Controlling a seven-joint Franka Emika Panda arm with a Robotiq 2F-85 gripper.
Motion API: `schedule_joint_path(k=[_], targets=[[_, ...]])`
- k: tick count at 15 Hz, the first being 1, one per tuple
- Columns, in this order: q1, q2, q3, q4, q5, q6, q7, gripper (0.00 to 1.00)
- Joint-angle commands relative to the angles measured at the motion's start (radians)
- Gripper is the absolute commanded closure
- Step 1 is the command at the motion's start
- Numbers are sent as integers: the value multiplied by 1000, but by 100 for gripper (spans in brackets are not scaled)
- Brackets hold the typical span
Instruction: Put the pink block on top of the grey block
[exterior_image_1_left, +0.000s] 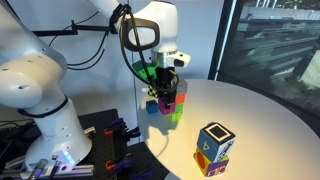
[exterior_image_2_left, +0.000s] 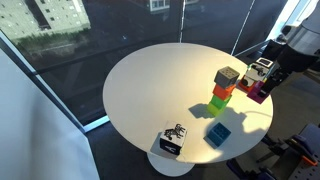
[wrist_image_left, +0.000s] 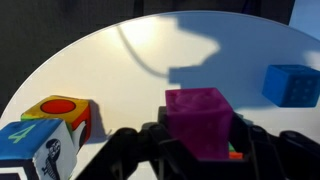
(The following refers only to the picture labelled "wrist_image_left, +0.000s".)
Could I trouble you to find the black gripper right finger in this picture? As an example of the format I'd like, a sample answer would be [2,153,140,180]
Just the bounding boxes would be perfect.
[229,112,320,180]

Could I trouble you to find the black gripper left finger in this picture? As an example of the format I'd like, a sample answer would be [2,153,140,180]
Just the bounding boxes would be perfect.
[75,105,203,180]

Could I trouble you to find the pink block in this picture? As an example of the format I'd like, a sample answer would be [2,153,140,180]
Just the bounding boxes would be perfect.
[165,87,234,160]

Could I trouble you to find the orange block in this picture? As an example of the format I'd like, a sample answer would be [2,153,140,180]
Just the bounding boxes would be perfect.
[229,151,244,160]

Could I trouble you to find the blue block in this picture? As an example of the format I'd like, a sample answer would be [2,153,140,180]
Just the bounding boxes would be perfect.
[261,64,320,108]

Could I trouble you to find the yellow soft cube red circle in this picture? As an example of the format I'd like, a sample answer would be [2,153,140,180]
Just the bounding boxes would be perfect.
[20,95,92,148]

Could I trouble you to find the blue soft cube number four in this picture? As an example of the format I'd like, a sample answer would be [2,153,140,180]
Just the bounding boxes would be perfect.
[0,118,78,180]

